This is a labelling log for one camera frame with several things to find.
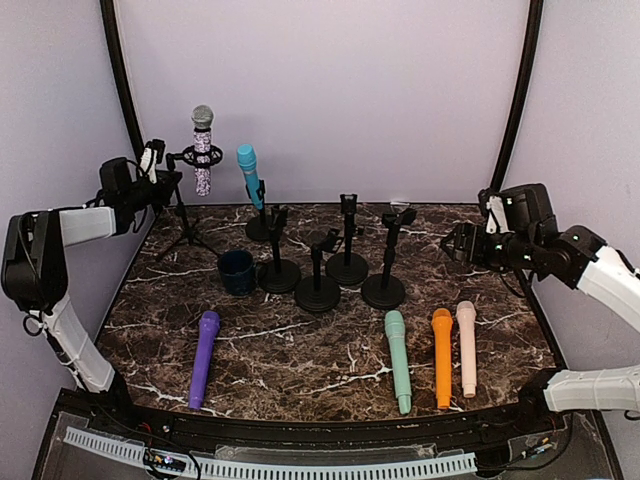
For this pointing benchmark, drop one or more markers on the black corner post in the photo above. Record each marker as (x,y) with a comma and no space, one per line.
(109,16)
(525,69)

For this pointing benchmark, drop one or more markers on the black front rail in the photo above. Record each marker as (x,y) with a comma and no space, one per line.
(481,430)

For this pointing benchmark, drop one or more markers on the purple microphone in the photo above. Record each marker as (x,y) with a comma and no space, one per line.
(209,326)

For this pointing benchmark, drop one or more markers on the orange microphone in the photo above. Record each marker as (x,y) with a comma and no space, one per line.
(442,323)

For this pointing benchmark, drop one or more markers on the silver glitter microphone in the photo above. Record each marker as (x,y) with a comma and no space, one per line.
(202,118)

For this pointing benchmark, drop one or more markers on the dark blue mug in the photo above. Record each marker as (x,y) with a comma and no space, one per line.
(238,272)

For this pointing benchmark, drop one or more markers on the right black corner post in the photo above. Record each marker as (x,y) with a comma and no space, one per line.
(525,69)

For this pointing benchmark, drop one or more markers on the white slotted cable duct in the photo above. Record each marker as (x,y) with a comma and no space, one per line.
(260,463)

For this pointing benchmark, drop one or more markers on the black round-base stand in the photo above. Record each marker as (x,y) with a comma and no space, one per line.
(348,268)
(318,292)
(278,276)
(257,228)
(383,291)

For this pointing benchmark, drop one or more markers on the teal blue microphone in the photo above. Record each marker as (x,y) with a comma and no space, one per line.
(247,162)

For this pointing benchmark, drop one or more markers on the black tripod shock-mount stand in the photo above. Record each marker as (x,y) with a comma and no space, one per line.
(189,233)

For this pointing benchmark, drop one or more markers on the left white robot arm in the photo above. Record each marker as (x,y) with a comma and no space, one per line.
(34,271)

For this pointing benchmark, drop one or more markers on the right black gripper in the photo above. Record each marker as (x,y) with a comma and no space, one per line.
(476,254)

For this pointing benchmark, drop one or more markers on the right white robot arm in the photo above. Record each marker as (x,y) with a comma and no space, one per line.
(520,232)

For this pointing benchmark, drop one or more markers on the black round-base stand, teal mic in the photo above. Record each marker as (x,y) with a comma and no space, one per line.
(257,228)

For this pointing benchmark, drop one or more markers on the left black corner post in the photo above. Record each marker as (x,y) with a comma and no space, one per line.
(109,16)

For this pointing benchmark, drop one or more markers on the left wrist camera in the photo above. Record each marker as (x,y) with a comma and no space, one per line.
(151,156)

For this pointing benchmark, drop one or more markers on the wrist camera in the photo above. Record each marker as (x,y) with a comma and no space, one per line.
(492,208)
(151,156)

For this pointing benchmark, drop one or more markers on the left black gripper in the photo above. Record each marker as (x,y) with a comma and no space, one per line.
(165,177)

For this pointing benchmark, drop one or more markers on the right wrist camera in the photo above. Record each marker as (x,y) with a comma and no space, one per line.
(492,208)

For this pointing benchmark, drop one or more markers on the mint green microphone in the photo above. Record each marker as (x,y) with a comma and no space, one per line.
(396,335)

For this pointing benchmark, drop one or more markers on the pale pink microphone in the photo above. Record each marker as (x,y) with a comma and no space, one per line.
(466,317)

